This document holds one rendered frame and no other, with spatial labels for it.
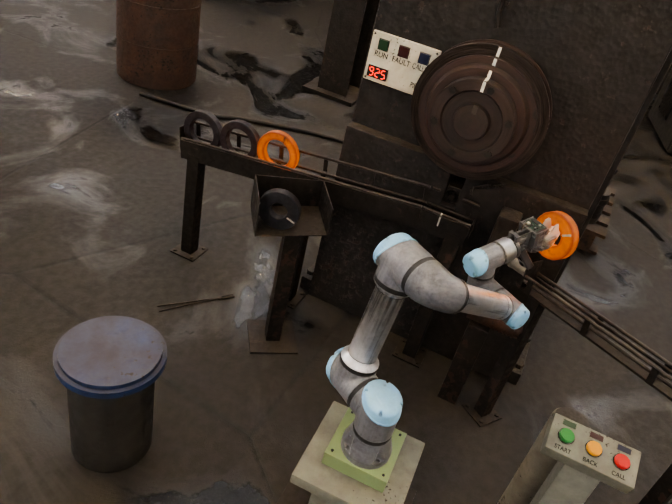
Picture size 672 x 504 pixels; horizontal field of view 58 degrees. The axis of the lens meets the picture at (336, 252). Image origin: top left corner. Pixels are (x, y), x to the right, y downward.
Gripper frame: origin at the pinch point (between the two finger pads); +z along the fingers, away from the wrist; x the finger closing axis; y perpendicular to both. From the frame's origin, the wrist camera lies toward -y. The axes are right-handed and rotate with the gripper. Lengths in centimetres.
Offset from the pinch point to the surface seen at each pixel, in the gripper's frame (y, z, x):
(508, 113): 26.6, 1.1, 30.1
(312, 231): -17, -57, 59
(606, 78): 31, 37, 24
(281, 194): -1, -65, 64
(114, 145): -69, -95, 247
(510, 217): -14.4, 5.9, 24.8
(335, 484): -40, -93, -19
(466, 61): 37, -2, 50
